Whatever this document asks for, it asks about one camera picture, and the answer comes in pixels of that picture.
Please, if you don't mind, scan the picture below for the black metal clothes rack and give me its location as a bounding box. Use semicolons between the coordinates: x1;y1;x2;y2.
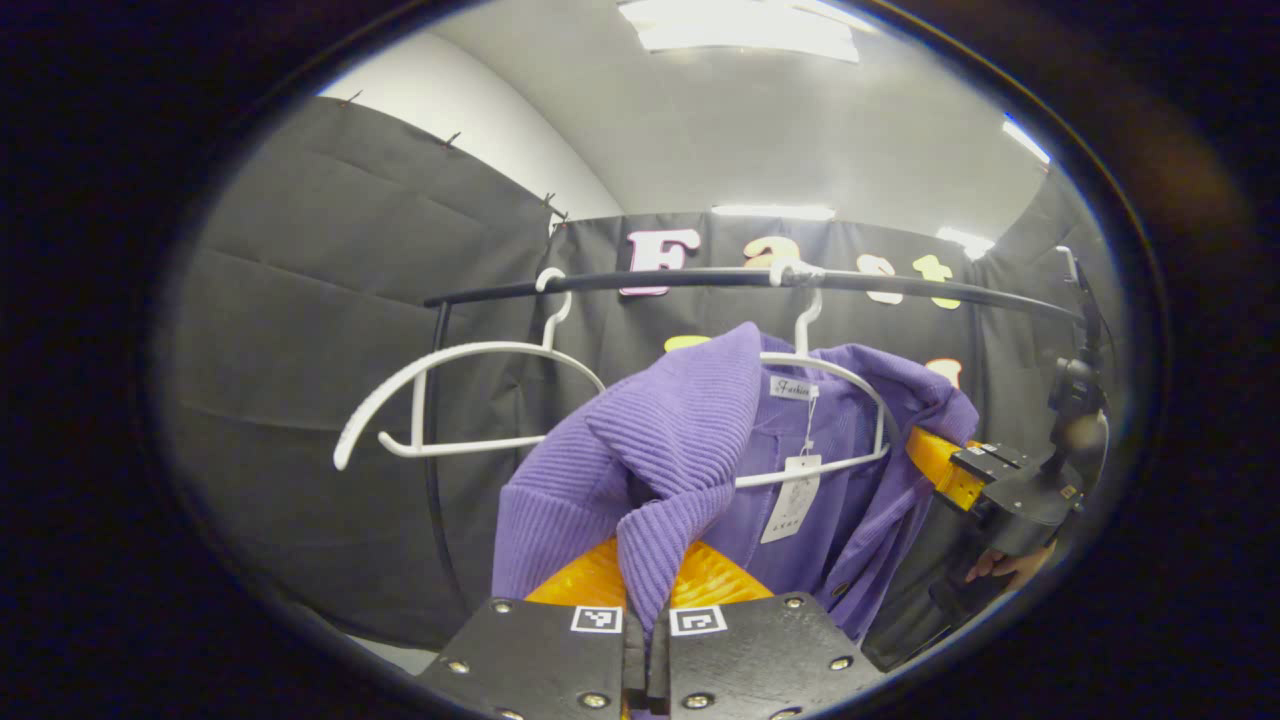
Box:
422;266;1083;616

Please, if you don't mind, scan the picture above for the white plastic hanger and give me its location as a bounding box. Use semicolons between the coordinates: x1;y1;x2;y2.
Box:
333;267;608;471
735;258;893;491

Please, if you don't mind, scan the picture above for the purple ribbed jacket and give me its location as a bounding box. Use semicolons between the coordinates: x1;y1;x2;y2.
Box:
490;320;981;646

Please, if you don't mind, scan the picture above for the black backdrop cloth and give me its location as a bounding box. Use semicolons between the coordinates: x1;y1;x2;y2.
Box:
155;95;1126;651

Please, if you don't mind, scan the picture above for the small ceiling light panel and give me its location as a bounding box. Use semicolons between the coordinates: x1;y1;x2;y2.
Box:
1003;118;1051;166

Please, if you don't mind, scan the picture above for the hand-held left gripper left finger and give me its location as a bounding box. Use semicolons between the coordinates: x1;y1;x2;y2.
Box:
416;538;631;720

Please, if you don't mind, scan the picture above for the large ceiling light panel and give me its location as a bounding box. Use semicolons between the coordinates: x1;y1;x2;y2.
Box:
618;0;861;64

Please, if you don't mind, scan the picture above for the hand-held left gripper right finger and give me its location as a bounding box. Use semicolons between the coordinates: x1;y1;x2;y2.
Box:
648;540;888;720

